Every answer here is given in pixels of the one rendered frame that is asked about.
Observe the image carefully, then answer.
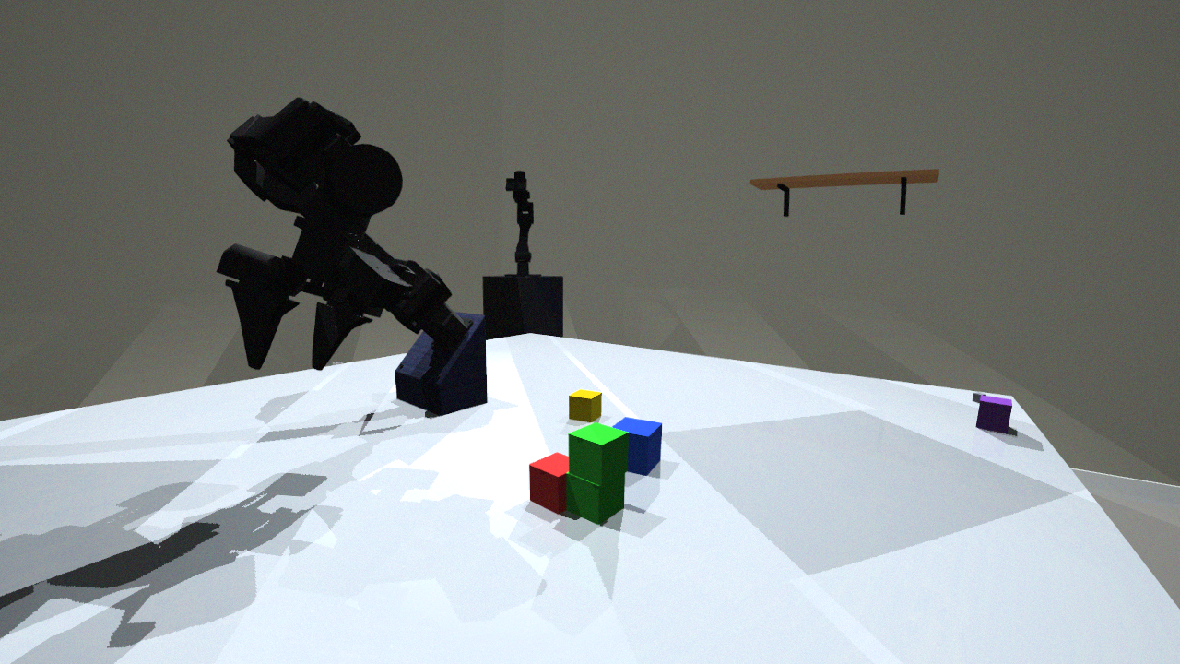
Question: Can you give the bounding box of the green block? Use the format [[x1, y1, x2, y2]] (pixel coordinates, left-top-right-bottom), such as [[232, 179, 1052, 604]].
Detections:
[[566, 472, 625, 525], [568, 422, 629, 487]]

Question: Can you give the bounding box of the yellow block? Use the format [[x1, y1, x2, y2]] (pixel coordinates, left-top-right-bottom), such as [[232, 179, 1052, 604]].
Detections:
[[569, 390, 602, 422]]

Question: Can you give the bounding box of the purple cube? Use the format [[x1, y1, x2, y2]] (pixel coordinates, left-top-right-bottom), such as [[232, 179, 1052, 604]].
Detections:
[[976, 395, 1012, 433]]

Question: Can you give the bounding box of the red block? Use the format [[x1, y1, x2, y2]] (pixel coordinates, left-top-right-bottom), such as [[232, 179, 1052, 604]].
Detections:
[[529, 452, 568, 514]]

